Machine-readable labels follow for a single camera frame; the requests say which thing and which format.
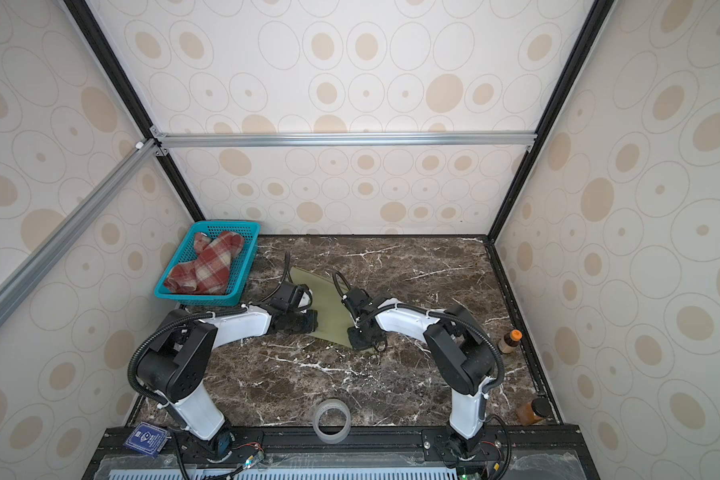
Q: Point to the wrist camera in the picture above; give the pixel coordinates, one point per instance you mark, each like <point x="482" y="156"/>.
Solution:
<point x="356" y="300"/>
<point x="291" y="297"/>

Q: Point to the clear tape roll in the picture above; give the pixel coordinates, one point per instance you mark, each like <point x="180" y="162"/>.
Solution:
<point x="331" y="421"/>

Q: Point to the olive green skirt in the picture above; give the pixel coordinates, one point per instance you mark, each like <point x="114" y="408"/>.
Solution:
<point x="333" y="320"/>

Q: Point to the teal plastic basket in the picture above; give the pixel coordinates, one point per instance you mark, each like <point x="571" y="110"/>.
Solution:
<point x="240" y="267"/>

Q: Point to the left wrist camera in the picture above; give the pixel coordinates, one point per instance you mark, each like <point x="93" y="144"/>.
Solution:
<point x="291" y="297"/>

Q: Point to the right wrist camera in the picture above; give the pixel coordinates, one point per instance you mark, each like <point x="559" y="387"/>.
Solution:
<point x="356" y="300"/>

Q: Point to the blue card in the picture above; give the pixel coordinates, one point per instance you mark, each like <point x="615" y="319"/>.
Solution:
<point x="147" y="439"/>

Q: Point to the brown jar black lid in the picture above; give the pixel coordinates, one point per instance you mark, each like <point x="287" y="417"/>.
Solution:
<point x="534" y="411"/>

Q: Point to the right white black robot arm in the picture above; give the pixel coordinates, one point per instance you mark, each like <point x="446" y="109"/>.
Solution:
<point x="465" y="356"/>

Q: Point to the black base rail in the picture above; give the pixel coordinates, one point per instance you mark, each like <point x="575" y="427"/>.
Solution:
<point x="541" y="452"/>

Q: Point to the brown bottle orange cap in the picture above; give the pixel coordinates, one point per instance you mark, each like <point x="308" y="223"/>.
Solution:
<point x="509" y="342"/>

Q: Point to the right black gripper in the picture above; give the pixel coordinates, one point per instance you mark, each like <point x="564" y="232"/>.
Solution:
<point x="356" y="344"/>

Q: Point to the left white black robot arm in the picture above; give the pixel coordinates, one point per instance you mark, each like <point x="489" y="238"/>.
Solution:
<point x="169" y="367"/>

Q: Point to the red plaid skirt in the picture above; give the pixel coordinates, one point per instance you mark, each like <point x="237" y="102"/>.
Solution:
<point x="209" y="272"/>

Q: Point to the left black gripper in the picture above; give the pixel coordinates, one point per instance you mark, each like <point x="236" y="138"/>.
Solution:
<point x="312" y="322"/>

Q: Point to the horizontal aluminium rail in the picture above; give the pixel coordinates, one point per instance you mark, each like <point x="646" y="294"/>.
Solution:
<point x="362" y="139"/>

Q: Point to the left slanted aluminium rail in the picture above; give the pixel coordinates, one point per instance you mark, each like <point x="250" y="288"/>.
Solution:
<point x="15" y="289"/>

